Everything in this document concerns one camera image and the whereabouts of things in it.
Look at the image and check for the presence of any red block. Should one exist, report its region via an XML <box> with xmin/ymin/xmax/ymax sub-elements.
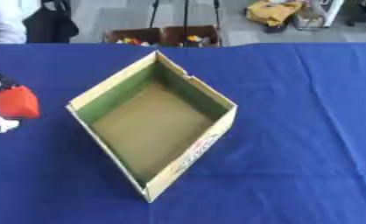
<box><xmin>0</xmin><ymin>85</ymin><xmax>42</xmax><ymax>120</ymax></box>

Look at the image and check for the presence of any tan cardboard box green inside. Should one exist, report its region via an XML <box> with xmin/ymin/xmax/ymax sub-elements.
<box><xmin>65</xmin><ymin>50</ymin><xmax>240</xmax><ymax>204</ymax></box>

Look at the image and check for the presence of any brown cardboard box with toys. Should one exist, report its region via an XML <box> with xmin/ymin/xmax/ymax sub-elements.
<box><xmin>159</xmin><ymin>24</ymin><xmax>223</xmax><ymax>48</ymax></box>
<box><xmin>102</xmin><ymin>27</ymin><xmax>164</xmax><ymax>47</ymax></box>

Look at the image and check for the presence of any person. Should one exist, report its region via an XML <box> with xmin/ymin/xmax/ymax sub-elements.
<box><xmin>0</xmin><ymin>0</ymin><xmax>42</xmax><ymax>45</ymax></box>

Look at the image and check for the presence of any black bag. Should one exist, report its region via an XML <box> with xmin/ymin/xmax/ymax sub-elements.
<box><xmin>22</xmin><ymin>0</ymin><xmax>81</xmax><ymax>45</ymax></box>

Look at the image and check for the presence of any black tripod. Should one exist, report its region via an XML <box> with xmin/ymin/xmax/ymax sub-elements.
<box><xmin>147</xmin><ymin>0</ymin><xmax>223</xmax><ymax>30</ymax></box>

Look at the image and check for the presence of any yellow bag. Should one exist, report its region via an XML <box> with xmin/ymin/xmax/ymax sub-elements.
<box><xmin>244</xmin><ymin>0</ymin><xmax>306</xmax><ymax>27</ymax></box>

